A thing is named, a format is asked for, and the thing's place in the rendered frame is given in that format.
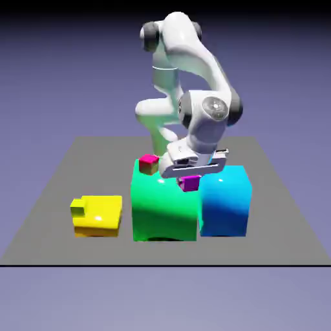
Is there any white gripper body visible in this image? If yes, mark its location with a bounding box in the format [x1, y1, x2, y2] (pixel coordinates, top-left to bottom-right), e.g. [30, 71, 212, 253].
[158, 152, 227, 180]

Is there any small purple cube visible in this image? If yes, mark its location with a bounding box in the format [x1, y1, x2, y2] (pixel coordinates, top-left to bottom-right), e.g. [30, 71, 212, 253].
[178, 175, 202, 193]

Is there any small pink cube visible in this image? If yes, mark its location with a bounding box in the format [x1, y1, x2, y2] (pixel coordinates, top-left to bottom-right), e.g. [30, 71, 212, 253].
[138, 154, 160, 176]

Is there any small yellow cube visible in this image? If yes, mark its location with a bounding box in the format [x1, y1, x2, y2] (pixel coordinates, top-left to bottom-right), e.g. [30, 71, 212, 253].
[69, 198, 86, 218]

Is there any large blue box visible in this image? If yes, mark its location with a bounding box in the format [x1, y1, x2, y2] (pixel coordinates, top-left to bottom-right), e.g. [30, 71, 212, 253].
[198, 165, 253, 238]

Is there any large green box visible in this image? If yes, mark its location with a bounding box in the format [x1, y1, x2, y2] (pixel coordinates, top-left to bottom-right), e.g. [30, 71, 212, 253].
[131, 158, 201, 242]

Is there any large yellow box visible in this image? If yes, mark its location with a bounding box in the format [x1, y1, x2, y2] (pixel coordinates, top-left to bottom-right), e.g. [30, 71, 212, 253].
[72, 195, 123, 238]

